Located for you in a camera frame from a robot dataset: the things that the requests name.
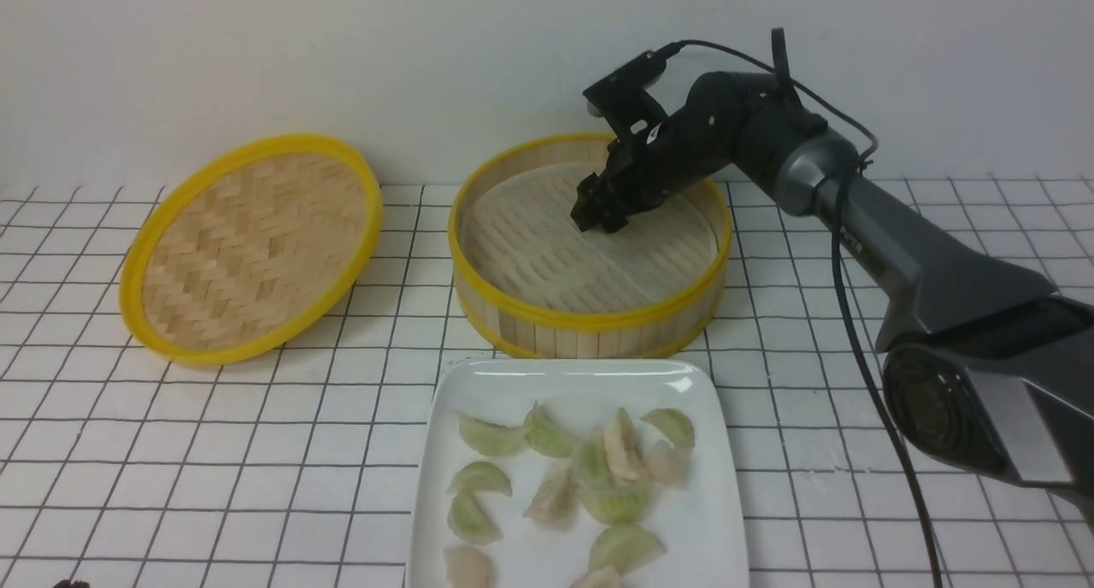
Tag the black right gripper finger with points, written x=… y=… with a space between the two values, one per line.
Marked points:
x=585 y=213
x=613 y=214

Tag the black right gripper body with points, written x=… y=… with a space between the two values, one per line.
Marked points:
x=651 y=166

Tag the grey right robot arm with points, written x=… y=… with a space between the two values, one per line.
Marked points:
x=987 y=365

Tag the white square plate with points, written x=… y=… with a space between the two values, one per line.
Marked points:
x=701 y=524

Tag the white steamer liner paper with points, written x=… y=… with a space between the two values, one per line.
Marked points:
x=520 y=237

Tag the yellow-rimmed bamboo steamer basket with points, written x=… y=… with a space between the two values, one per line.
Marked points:
x=525 y=331

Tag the green dumpling top right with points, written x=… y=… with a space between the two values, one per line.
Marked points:
x=675 y=426

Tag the green dumpling top centre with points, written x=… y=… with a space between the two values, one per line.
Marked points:
x=544 y=436

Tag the beige upright dumpling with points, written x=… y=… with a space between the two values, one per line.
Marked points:
x=621 y=449

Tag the green dumpling far left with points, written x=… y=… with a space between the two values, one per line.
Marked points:
x=490 y=439

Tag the pale pink dumpling right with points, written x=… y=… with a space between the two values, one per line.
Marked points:
x=667 y=464

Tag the green dumpling middle left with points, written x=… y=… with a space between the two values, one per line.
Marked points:
x=480 y=477

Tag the large green dumpling centre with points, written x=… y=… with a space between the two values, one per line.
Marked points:
x=620 y=504

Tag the beige dumpling centre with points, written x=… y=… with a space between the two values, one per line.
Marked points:
x=553 y=505

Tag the yellow-rimmed bamboo steamer lid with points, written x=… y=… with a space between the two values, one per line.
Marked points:
x=251 y=250

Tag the green dumpling lower left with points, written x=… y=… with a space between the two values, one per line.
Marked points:
x=469 y=522

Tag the green dumpling lower right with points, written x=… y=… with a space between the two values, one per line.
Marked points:
x=624 y=547

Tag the beige dumpling bottom edge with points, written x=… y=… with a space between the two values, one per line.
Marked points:
x=604 y=577

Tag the pale dumpling bottom left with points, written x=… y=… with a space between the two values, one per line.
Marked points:
x=468 y=567

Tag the dark object bottom left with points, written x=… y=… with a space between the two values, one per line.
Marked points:
x=71 y=583

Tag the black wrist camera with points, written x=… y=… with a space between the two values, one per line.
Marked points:
x=621 y=99

